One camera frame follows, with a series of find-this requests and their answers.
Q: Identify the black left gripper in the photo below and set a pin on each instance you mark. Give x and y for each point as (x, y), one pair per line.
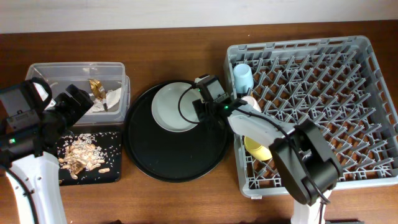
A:
(77, 111)

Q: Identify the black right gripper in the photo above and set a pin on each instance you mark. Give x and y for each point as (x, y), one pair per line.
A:
(200, 109)

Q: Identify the brown gold snack wrapper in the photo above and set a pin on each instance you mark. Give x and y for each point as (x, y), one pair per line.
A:
(97, 89)

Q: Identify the grey plate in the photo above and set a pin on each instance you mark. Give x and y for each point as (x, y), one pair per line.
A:
(165, 107)

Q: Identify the white wrapper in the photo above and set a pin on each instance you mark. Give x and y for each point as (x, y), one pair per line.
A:
(112, 99)

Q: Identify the pink cup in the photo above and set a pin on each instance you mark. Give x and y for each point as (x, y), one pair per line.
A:
(252, 104)

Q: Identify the food scraps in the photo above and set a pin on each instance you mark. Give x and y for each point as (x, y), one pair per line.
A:
(82, 155)

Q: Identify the blue cup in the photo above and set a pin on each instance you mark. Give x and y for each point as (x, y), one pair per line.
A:
(243, 79)

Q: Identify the yellow bowl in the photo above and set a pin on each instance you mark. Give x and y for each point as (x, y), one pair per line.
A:
(257, 150)

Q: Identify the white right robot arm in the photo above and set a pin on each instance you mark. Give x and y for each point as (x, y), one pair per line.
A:
(303, 158)

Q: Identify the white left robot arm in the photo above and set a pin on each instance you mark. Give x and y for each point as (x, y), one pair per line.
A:
(35, 183)

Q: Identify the grey dishwasher rack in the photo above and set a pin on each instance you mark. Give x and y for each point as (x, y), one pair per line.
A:
(335, 83)

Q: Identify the clear plastic bin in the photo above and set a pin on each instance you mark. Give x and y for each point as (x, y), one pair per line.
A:
(112, 75)

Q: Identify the black round tray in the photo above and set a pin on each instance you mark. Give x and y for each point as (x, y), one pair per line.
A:
(169, 156)

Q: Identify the black rectangular tray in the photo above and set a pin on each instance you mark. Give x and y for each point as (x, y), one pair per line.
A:
(102, 177)

